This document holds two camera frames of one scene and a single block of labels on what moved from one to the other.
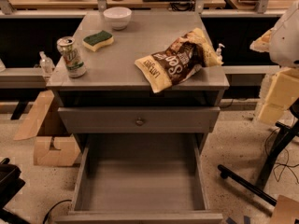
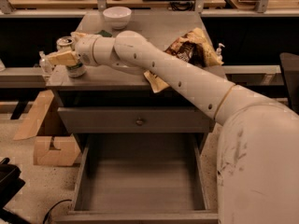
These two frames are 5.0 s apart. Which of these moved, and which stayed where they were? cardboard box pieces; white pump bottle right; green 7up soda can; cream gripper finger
Moved: cream gripper finger
Stayed: cardboard box pieces; white pump bottle right; green 7up soda can
